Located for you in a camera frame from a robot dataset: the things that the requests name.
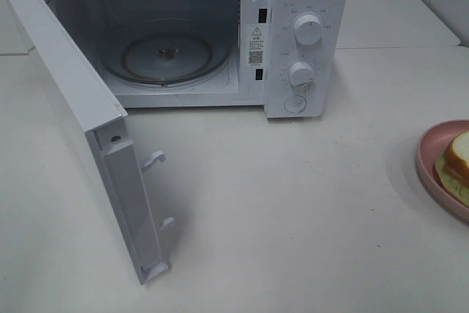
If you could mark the round white door button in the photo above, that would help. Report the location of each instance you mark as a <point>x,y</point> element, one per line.
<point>295,104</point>

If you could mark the white microwave door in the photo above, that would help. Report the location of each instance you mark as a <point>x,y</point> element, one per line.
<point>94,123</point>

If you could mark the pink round plate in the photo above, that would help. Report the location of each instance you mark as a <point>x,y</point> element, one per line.
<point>430,146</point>

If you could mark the white bread sandwich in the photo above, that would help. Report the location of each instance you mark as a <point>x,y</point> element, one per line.
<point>452,168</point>

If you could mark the glass microwave turntable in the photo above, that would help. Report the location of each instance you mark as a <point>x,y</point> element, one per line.
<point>167,52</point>

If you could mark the white microwave oven body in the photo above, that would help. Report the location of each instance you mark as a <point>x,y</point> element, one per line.
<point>256,72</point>

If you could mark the upper white power knob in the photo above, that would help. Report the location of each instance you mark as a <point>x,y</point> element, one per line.
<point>308,28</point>

